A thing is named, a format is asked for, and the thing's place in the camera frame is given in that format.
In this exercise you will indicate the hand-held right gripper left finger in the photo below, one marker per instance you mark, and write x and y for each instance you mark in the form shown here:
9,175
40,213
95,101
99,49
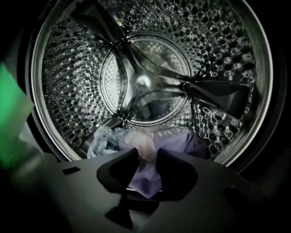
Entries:
79,193

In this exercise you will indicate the light blue clothes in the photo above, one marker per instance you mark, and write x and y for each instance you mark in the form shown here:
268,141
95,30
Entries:
103,142

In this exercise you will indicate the purple clothes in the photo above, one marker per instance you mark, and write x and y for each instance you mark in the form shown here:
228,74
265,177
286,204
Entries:
147,177

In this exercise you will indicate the black washing machine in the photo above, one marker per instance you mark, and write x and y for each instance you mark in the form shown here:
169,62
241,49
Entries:
68,68

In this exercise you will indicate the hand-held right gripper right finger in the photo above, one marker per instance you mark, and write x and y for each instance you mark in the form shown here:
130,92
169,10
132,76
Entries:
204,200

